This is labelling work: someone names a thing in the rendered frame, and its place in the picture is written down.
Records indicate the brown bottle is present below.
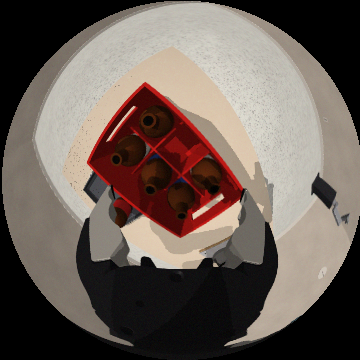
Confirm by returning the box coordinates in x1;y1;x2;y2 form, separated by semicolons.
113;197;132;228
110;133;151;167
167;177;195;220
190;154;222;195
141;153;173;196
139;105;175;138

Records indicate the red box with cut-out openings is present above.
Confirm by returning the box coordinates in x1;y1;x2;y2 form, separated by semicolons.
87;82;243;238

